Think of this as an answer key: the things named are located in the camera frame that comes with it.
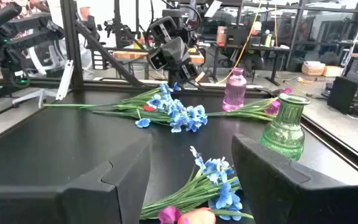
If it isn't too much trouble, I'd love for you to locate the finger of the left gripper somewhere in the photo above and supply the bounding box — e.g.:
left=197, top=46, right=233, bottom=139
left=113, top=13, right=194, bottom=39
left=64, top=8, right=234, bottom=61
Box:
left=178, top=63, right=200, bottom=85
left=147, top=49, right=169, bottom=72

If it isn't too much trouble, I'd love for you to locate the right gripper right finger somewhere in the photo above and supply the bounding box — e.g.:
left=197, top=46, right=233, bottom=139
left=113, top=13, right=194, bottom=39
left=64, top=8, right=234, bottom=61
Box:
left=232, top=134, right=358, bottom=224

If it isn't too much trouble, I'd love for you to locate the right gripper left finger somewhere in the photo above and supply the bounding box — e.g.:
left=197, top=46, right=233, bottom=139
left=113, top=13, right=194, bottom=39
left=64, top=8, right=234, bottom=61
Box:
left=0, top=133, right=152, bottom=224

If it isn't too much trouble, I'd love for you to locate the blue artificial flower bunch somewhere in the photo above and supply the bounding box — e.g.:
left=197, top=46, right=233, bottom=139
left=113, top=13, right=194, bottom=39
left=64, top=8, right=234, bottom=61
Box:
left=140, top=145, right=244, bottom=222
left=44, top=93, right=209, bottom=134

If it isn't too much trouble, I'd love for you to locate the purple artificial flower bunch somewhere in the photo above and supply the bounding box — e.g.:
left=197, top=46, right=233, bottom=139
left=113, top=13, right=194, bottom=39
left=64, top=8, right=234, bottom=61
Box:
left=158, top=205, right=182, bottom=224
left=206, top=87, right=293, bottom=121

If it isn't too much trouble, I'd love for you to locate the pink ribbed glass vase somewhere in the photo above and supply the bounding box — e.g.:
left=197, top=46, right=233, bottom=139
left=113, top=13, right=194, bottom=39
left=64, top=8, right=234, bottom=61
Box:
left=222, top=67, right=247, bottom=112

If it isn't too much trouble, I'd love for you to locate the green glass vase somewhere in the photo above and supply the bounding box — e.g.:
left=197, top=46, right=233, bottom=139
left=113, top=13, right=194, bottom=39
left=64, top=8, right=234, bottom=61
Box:
left=259, top=93, right=311, bottom=162

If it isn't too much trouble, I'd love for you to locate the wooden workbench top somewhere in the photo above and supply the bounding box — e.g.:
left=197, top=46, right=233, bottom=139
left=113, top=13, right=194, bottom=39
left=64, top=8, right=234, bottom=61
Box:
left=113, top=50, right=205, bottom=65

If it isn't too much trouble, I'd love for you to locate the black-legged desk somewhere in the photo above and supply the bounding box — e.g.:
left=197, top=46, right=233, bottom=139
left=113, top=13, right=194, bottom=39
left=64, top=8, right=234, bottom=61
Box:
left=209, top=43, right=290, bottom=86

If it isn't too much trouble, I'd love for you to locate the black metal shelving rack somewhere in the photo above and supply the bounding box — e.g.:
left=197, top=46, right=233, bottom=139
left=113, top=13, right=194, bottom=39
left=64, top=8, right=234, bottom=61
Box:
left=286, top=0, right=358, bottom=72

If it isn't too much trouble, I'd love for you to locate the black computer tower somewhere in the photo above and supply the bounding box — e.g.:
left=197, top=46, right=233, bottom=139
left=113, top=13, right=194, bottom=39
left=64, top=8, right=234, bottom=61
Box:
left=327, top=76, right=358, bottom=115

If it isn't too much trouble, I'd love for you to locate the cardboard box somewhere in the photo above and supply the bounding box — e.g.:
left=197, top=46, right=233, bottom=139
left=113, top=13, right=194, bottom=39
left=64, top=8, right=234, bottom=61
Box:
left=323, top=65, right=343, bottom=78

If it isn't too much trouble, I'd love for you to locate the black diagonal frame strut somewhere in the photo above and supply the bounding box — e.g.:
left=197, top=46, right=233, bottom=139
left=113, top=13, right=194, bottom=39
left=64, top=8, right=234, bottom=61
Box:
left=75, top=21, right=144, bottom=88

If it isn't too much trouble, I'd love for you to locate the yellow hanging cable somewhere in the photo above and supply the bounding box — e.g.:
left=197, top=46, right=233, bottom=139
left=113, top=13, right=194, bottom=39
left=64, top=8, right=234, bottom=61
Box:
left=218, top=1, right=262, bottom=84

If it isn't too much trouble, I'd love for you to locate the black vertical frame post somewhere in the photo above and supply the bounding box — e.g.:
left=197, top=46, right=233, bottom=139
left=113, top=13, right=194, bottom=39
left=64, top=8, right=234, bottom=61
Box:
left=60, top=0, right=85, bottom=88

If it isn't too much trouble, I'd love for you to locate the white bracket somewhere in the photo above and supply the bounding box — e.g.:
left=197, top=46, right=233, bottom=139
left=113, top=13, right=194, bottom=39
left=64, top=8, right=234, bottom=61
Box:
left=56, top=60, right=74, bottom=101

